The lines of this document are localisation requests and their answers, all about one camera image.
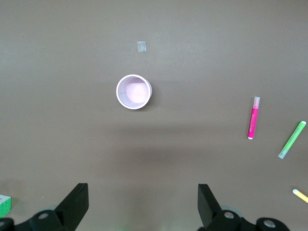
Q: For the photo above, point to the green highlighter marker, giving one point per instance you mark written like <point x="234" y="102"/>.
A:
<point x="292" y="139"/>

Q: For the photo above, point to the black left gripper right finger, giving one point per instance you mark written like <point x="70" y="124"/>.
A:
<point x="209" y="207"/>

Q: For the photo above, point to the yellow highlighter marker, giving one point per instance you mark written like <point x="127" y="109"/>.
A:
<point x="300" y="195"/>

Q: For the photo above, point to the small clear tape piece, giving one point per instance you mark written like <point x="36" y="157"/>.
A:
<point x="142" y="46"/>

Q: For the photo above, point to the pink highlighter marker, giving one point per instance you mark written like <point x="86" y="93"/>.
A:
<point x="253" y="120"/>

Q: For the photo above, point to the colourful puzzle cube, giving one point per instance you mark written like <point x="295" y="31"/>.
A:
<point x="4" y="204"/>

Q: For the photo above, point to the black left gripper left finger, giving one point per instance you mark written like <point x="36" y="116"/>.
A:
<point x="72" y="207"/>

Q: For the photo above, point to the translucent pink plastic cup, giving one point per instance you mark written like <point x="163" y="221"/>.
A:
<point x="134" y="92"/>

